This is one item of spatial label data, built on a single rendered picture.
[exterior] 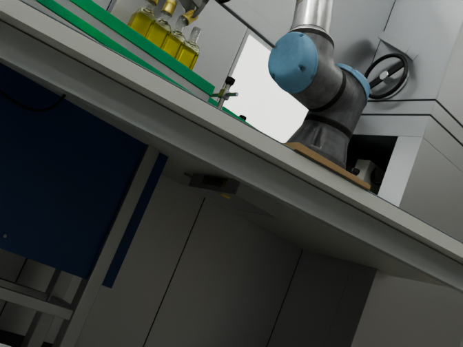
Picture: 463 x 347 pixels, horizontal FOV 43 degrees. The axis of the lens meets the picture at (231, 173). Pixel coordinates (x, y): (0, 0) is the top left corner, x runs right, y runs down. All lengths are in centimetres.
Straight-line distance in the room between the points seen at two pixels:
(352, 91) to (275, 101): 90
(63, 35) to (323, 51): 54
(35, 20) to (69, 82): 12
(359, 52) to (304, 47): 137
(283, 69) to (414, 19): 148
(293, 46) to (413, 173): 112
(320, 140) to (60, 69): 56
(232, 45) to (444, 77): 84
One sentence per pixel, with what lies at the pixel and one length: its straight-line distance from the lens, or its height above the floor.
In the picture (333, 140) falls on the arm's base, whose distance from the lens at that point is 132.
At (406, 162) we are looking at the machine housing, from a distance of 231.
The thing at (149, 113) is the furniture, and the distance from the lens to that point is 115.
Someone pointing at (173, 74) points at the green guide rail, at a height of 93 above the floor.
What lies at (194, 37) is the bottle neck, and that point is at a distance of 185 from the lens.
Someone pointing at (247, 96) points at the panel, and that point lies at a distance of 214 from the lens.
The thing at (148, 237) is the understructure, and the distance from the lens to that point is 198.
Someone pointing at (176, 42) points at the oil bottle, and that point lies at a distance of 180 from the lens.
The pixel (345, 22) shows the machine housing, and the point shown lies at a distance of 257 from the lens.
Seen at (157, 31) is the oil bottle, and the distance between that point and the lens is 177.
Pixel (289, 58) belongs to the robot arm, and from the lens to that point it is 127.
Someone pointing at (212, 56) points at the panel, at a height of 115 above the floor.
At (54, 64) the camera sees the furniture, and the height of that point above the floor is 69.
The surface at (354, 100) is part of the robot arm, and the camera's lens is 136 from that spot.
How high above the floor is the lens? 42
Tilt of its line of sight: 11 degrees up
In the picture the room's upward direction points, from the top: 22 degrees clockwise
